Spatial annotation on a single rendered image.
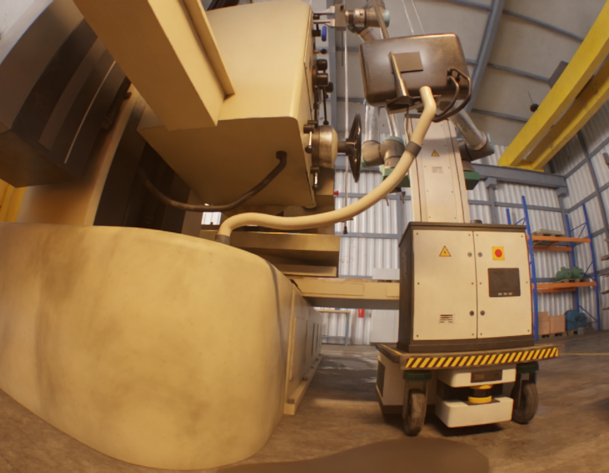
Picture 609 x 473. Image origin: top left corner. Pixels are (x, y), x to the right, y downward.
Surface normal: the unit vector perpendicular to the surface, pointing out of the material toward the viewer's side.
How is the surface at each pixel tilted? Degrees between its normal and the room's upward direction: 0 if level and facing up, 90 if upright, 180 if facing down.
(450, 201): 90
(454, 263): 90
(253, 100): 90
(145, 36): 180
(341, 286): 90
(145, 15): 180
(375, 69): 110
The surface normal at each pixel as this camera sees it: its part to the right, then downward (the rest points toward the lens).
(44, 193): -0.10, -0.30
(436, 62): -0.36, 0.04
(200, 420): 0.59, -0.20
